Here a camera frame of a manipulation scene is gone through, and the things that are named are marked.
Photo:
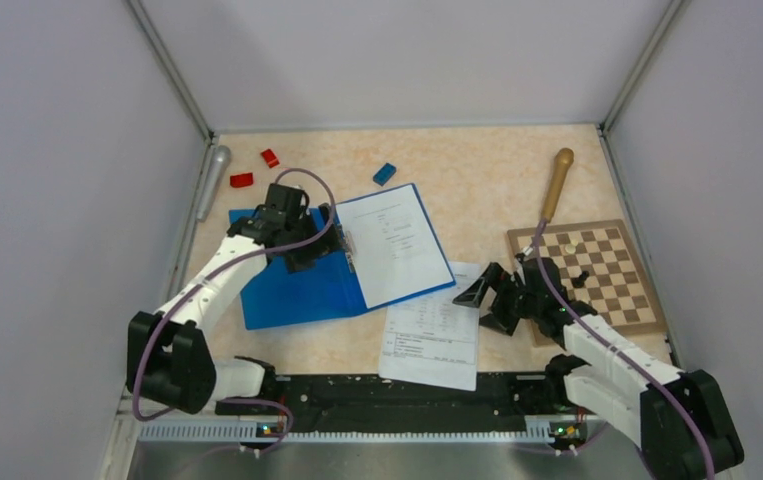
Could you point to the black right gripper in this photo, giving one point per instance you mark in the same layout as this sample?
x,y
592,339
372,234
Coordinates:
x,y
500,321

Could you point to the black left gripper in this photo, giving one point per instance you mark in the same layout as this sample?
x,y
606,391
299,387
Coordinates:
x,y
305,261

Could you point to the blue clip file folder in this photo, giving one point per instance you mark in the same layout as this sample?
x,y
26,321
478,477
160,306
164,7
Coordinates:
x,y
328,291

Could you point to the Chinese printed paper sheet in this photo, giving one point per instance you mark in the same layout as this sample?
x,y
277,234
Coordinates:
x,y
429,340

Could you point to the English printed paper sheet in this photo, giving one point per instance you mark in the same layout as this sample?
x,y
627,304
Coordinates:
x,y
395,251

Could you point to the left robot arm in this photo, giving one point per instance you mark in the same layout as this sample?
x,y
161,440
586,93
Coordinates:
x,y
168,357

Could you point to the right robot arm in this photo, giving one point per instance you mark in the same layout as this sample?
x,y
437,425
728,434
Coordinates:
x,y
678,420

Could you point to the red block near folder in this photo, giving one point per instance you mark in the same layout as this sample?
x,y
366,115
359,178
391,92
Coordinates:
x,y
270,158

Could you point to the black chess pawn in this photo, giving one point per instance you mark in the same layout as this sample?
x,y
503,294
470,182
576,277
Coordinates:
x,y
580,280

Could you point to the red block far left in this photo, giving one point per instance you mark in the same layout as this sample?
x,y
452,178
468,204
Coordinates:
x,y
241,180

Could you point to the cream chess pawn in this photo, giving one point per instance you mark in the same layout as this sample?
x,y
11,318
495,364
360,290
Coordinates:
x,y
571,247

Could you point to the wooden chessboard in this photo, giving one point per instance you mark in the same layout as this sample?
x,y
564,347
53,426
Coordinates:
x,y
618,287

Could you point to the blue block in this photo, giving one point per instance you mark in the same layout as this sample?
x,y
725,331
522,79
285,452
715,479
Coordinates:
x,y
384,174

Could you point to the silver microphone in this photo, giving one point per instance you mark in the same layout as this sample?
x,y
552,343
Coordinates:
x,y
220,159

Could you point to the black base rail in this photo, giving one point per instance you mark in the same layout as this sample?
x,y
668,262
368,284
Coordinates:
x,y
339,403

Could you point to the aluminium frame rail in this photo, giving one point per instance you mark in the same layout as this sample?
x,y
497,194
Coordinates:
x,y
231,430

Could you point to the wooden pestle handle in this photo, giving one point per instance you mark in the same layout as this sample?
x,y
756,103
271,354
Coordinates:
x,y
562,162

